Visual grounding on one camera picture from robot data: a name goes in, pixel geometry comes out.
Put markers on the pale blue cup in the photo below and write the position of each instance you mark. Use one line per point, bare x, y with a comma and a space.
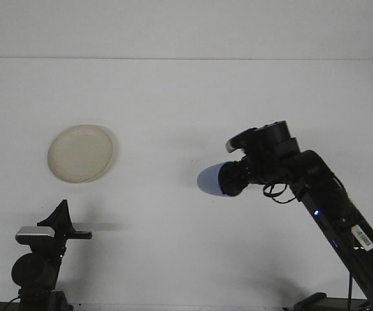
209, 179

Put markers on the pale round plate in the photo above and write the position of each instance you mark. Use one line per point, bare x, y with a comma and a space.
79, 154

